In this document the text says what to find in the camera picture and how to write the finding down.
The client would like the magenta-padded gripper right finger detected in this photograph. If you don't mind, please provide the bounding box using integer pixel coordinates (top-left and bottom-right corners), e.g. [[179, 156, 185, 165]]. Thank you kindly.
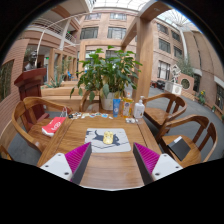
[[132, 142, 184, 185]]

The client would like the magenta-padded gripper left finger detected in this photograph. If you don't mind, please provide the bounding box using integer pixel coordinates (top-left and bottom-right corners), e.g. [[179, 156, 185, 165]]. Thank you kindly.
[[39, 141, 93, 185]]

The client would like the yellow computer mouse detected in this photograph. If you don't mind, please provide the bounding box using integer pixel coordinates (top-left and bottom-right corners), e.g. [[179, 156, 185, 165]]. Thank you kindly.
[[102, 130, 115, 145]]

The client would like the grey cat-print mouse pad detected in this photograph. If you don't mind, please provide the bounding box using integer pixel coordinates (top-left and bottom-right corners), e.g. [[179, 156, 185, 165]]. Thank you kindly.
[[83, 127, 132, 154]]

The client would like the black notebook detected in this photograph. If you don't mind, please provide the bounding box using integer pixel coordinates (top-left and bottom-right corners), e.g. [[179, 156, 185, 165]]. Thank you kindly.
[[167, 135, 192, 162]]

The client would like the red paper shopping bag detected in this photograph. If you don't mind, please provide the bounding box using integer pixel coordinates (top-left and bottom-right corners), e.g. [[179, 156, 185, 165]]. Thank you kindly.
[[41, 106, 68, 138]]

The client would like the white key charm bundle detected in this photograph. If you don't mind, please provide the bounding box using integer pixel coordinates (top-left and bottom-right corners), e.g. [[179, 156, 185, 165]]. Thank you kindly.
[[71, 111, 83, 120]]

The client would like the white pump bottle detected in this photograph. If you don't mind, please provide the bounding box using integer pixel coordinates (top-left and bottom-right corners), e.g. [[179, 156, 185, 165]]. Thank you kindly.
[[133, 95, 146, 119]]

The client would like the yellow dish soap bottle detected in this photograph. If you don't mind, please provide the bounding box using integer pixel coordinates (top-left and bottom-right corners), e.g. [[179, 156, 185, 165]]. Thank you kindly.
[[121, 92, 134, 118]]

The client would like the wooden planter box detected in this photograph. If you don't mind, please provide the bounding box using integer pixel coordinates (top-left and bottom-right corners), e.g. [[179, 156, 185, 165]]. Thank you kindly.
[[40, 84, 84, 98]]

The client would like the blue squeeze tube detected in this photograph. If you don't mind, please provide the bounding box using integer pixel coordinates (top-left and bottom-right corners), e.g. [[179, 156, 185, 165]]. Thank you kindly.
[[112, 98, 122, 118]]

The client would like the yellow flower potted plant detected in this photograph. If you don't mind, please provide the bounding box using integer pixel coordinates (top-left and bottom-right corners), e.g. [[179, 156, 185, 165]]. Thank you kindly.
[[196, 89, 208, 106]]

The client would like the spiky green agave plant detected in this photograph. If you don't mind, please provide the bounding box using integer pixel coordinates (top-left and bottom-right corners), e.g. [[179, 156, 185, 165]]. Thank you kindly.
[[44, 73, 67, 90]]

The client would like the green plant in white pot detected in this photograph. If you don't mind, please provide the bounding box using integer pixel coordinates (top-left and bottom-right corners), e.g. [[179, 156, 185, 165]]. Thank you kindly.
[[69, 45, 143, 112]]

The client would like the dark bust statue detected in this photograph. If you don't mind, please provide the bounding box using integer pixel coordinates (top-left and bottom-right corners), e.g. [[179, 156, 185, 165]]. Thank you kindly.
[[23, 50, 38, 72]]

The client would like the dark red wooden pedestal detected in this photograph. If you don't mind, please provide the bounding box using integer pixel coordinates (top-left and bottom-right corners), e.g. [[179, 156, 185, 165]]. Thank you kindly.
[[13, 68, 48, 133]]

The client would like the white sculpture on pedestal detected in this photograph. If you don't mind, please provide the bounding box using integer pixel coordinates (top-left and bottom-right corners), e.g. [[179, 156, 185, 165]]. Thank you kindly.
[[164, 63, 184, 97]]

